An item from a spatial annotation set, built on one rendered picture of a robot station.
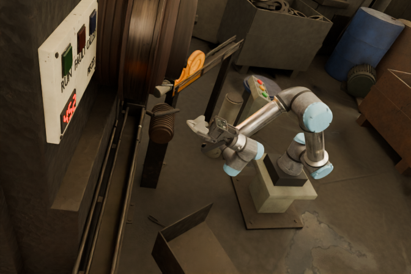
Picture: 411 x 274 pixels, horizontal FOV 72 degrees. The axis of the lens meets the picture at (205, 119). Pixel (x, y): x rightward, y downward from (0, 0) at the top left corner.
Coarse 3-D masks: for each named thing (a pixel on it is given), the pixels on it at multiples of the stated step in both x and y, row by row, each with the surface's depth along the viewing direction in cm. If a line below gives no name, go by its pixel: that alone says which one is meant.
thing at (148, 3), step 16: (144, 0) 62; (160, 0) 62; (144, 16) 63; (160, 16) 62; (128, 32) 63; (144, 32) 64; (128, 48) 65; (144, 48) 65; (128, 64) 67; (144, 64) 68; (128, 80) 71; (144, 80) 71; (128, 96) 79; (144, 96) 75
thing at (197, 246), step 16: (208, 208) 91; (176, 224) 83; (192, 224) 92; (160, 240) 79; (176, 240) 90; (192, 240) 91; (208, 240) 93; (160, 256) 82; (176, 256) 86; (192, 256) 88; (208, 256) 89; (224, 256) 91; (176, 272) 76; (192, 272) 84; (208, 272) 86; (224, 272) 87
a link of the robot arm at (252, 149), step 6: (246, 138) 119; (246, 144) 118; (252, 144) 119; (258, 144) 121; (240, 150) 118; (246, 150) 119; (252, 150) 119; (258, 150) 120; (240, 156) 121; (246, 156) 120; (252, 156) 121; (258, 156) 121
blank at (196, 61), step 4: (196, 52) 152; (200, 52) 153; (192, 56) 151; (196, 56) 151; (200, 56) 155; (204, 56) 160; (188, 60) 151; (192, 60) 150; (196, 60) 153; (200, 60) 157; (192, 64) 151; (196, 64) 161; (200, 64) 160; (192, 68) 154; (196, 68) 160; (188, 72) 153; (192, 72) 157
